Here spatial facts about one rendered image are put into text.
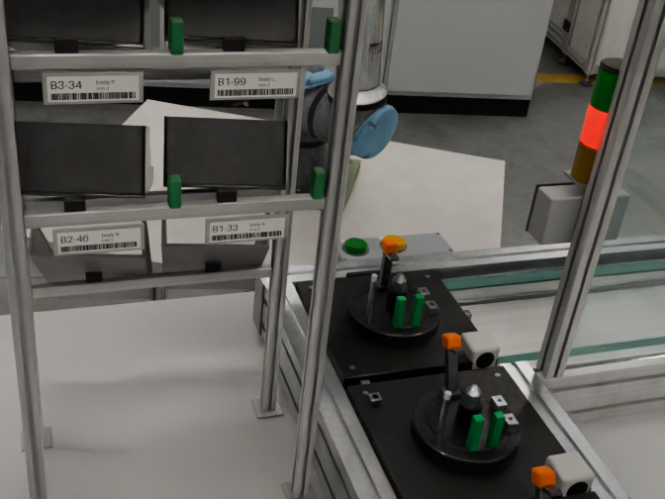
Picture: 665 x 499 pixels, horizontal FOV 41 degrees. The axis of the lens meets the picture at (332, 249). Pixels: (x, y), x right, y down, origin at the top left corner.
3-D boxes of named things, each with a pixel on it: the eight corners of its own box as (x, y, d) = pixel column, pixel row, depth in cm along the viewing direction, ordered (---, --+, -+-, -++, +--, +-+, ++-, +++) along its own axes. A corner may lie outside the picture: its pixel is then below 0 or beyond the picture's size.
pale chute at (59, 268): (58, 298, 129) (59, 267, 130) (151, 299, 132) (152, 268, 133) (28, 255, 102) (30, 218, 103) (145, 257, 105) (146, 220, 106)
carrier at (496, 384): (344, 397, 123) (355, 323, 117) (501, 375, 131) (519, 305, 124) (411, 534, 104) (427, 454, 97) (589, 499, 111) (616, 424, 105)
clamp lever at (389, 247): (375, 279, 140) (381, 238, 136) (387, 278, 140) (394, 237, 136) (383, 293, 137) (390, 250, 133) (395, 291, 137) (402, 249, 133)
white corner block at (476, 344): (455, 353, 134) (460, 332, 132) (482, 349, 135) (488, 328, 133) (468, 373, 130) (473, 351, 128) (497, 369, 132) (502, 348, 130)
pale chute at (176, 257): (163, 288, 134) (163, 259, 135) (251, 289, 136) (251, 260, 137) (160, 246, 107) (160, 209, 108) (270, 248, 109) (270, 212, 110)
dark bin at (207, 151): (166, 175, 122) (167, 121, 121) (262, 178, 124) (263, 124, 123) (162, 186, 95) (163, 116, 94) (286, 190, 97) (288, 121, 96)
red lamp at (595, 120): (572, 135, 117) (581, 100, 114) (605, 134, 118) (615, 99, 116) (593, 151, 113) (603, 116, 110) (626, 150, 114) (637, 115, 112)
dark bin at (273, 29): (167, 62, 114) (167, 3, 113) (270, 68, 116) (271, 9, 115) (163, 40, 86) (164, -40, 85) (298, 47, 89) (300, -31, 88)
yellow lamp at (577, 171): (563, 169, 119) (572, 136, 117) (595, 167, 121) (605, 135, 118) (583, 187, 115) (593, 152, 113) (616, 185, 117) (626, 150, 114)
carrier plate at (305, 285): (294, 292, 143) (295, 280, 142) (431, 278, 151) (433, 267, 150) (341, 389, 124) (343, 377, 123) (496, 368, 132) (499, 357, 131)
